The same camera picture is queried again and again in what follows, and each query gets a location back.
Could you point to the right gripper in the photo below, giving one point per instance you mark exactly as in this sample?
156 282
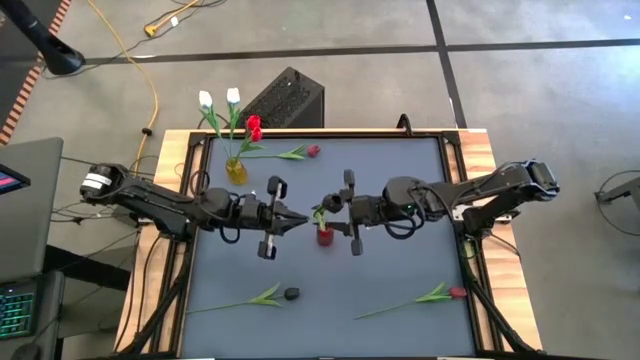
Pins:
367 210

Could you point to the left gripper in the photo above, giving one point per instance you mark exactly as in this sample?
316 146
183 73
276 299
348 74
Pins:
257 212

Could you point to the black artificial tulip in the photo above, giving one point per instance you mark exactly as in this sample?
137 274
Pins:
332 202
291 293

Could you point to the dark red artificial tulip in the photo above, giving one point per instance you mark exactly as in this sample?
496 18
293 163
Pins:
313 150
457 292

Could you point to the white artificial tulip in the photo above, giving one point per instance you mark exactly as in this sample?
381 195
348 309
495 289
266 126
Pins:
233 95
205 98

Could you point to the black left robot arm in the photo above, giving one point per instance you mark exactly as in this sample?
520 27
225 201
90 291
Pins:
160 202

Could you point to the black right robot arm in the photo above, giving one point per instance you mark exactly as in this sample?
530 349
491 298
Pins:
450 192

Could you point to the red ribbed glass vase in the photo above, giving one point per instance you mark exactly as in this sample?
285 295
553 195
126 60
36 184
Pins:
325 237

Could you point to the yellow ribbed glass vase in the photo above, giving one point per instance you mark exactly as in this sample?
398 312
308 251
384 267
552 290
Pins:
236 172

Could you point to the blue-gray table mat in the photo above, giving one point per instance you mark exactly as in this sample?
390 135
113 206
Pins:
350 325

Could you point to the black computer tower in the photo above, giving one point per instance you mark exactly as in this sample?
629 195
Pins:
287 97

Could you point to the gray side desk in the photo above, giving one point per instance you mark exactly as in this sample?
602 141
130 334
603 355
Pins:
30 225

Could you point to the gray stand leg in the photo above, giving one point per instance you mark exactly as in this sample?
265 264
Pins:
622 192

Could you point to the black stand pole base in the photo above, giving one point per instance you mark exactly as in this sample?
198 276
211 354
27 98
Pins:
60 57

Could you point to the black monitor pink screen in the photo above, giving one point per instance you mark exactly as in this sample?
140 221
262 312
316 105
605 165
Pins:
10 181

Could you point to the backlit keyboard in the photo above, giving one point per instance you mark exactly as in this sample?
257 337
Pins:
17 312

